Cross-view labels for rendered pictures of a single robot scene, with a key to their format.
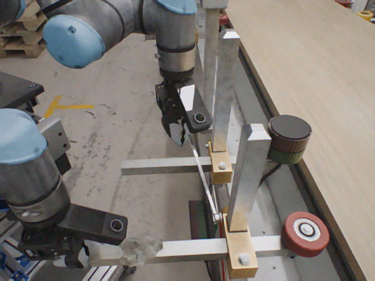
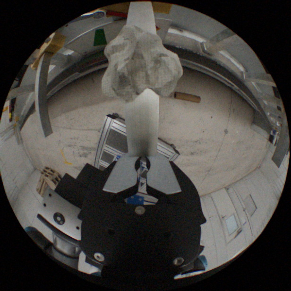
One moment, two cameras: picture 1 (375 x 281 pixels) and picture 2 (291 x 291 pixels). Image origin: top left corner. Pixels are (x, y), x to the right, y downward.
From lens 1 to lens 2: 0.52 m
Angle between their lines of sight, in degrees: 55
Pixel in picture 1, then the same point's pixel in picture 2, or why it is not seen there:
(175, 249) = (143, 19)
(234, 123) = not seen: hidden behind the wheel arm
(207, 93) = (16, 91)
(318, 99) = not seen: outside the picture
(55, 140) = (49, 207)
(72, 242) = (192, 259)
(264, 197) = not seen: hidden behind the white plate
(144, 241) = (122, 50)
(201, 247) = (142, 6)
